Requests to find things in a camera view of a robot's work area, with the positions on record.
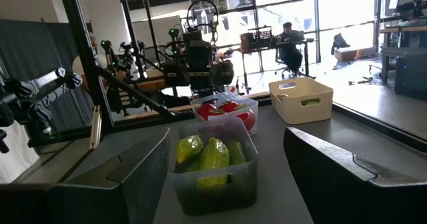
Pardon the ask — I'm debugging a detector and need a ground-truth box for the person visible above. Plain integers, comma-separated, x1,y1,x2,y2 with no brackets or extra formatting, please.
71,31,99,88
277,21,304,75

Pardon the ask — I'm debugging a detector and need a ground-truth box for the black standing desk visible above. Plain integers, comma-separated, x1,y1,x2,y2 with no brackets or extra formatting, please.
275,39,317,80

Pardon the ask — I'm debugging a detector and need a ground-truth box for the white plastic basket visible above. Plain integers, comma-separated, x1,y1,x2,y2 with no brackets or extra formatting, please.
268,77,334,125

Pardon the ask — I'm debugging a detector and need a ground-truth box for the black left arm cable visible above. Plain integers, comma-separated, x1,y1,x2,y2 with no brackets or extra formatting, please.
185,0,220,33

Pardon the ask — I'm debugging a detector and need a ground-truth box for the clear plastic basket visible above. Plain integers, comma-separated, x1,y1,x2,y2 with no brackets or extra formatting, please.
189,92,260,137

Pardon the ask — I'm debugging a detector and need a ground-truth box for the dark grey plastic basket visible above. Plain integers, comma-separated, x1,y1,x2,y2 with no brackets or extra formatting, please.
168,117,260,217

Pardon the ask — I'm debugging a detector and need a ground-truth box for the brown cardboard box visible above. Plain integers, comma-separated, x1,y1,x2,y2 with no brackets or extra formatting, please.
334,45,378,62

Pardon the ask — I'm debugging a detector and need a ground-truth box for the black computer tower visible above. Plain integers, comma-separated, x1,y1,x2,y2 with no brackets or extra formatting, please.
394,52,427,101

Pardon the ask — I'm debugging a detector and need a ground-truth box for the black bag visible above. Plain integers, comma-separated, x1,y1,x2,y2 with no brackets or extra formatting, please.
331,33,351,51

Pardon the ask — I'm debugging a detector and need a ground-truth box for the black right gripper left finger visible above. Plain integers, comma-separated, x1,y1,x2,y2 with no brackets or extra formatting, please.
0,127,171,224

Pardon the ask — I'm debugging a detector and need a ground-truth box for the black laptop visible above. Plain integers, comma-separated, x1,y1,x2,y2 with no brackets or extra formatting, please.
289,30,306,43

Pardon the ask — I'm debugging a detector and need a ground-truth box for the black wire crate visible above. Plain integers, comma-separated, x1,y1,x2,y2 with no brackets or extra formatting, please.
240,26,274,85

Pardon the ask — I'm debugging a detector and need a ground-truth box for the wooden-top workbench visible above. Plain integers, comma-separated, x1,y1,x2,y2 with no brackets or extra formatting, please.
379,17,427,85

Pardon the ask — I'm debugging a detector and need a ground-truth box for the white whiteboard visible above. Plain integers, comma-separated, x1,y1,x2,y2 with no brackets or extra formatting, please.
131,15,183,48

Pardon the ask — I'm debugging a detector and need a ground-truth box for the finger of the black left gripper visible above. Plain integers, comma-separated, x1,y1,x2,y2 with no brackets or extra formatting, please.
162,61,190,87
209,60,235,87

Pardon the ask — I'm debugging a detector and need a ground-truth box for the wooden slat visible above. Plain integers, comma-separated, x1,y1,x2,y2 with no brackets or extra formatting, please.
89,105,103,151

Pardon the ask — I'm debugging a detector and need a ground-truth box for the white cloth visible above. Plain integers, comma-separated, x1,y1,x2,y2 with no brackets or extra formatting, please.
0,119,40,185

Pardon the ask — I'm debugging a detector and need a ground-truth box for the green toy cucumber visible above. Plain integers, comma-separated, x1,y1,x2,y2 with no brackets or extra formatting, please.
195,137,231,189
183,157,201,173
175,135,205,165
228,140,248,167

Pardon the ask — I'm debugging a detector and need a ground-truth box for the grey partition panel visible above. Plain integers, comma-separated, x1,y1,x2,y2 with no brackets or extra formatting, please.
0,19,93,81

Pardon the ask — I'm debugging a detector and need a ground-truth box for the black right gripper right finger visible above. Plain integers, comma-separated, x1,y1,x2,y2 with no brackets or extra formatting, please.
283,127,427,224

